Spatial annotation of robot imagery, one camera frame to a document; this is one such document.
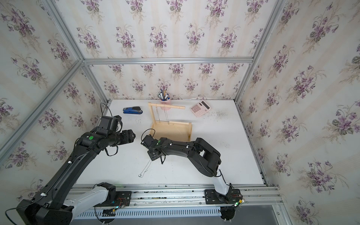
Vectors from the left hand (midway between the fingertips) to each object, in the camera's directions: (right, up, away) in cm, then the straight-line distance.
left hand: (132, 137), depth 75 cm
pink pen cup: (+14, +24, +35) cm, 45 cm away
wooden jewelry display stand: (+14, +1, +27) cm, 31 cm away
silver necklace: (+2, -23, +6) cm, 24 cm away
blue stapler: (-11, +16, +36) cm, 40 cm away
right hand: (+11, -13, +13) cm, 22 cm away
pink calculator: (+43, +17, +38) cm, 60 cm away
